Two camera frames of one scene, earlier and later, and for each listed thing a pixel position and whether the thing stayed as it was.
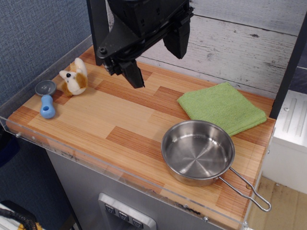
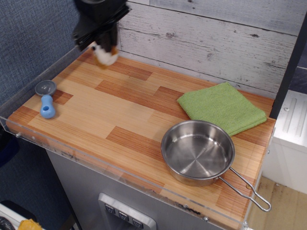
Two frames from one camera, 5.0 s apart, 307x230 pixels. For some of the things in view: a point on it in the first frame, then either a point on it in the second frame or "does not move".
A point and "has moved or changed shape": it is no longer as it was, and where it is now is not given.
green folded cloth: [223, 104] does not move
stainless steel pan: [198, 153] does not move
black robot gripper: [134, 24] → [93, 17]
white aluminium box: [286, 163] does not move
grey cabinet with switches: [100, 199] does not move
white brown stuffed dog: [76, 80] has moved or changed shape
